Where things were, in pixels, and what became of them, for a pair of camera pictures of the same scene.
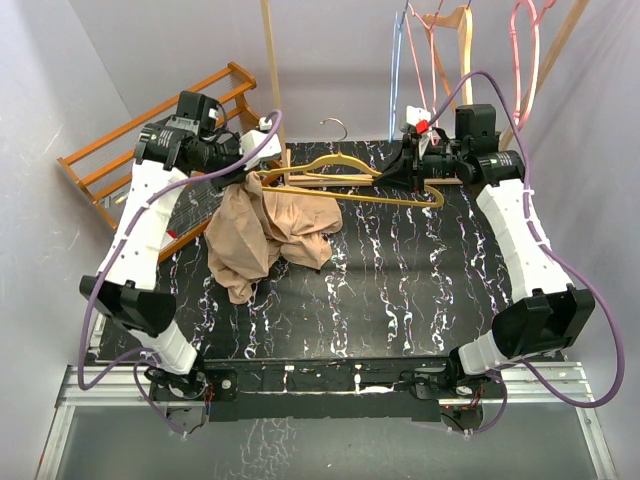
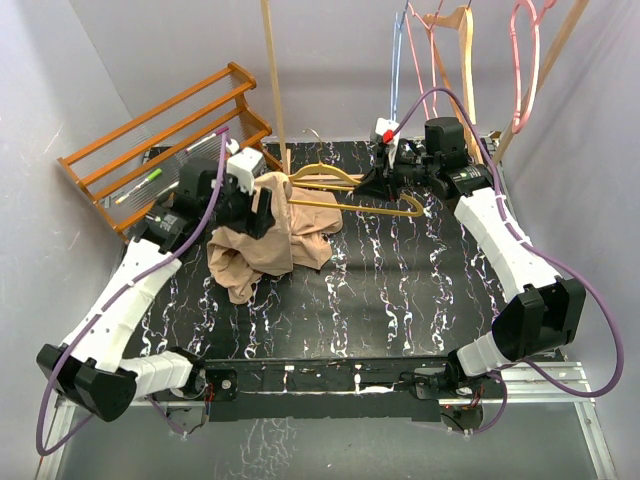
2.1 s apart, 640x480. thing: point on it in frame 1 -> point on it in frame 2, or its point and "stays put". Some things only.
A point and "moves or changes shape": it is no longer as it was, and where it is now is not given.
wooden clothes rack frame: (286, 178) stays put
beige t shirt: (254, 229) moves or changes shape
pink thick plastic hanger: (535, 18) stays put
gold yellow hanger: (360, 197) -> (350, 182)
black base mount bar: (325, 389) stays put
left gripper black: (236, 177) -> (252, 223)
